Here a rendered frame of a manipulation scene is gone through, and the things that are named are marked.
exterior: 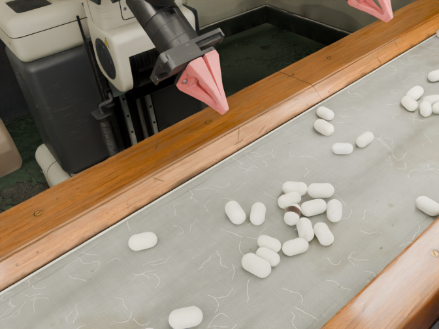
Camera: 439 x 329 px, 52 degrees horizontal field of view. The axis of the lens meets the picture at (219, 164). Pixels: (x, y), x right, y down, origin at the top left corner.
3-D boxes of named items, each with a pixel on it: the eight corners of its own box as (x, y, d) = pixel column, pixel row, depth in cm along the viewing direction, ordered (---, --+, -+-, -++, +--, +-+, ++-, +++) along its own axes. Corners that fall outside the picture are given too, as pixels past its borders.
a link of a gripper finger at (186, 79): (261, 86, 60) (222, 30, 61) (221, 108, 57) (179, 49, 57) (242, 108, 66) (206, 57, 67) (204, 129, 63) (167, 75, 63)
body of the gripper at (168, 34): (228, 37, 61) (198, -6, 61) (167, 65, 56) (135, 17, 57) (213, 62, 67) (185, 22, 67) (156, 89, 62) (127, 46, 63)
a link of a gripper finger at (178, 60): (248, 93, 59) (208, 36, 60) (206, 117, 55) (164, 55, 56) (229, 115, 65) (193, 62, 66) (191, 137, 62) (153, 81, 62)
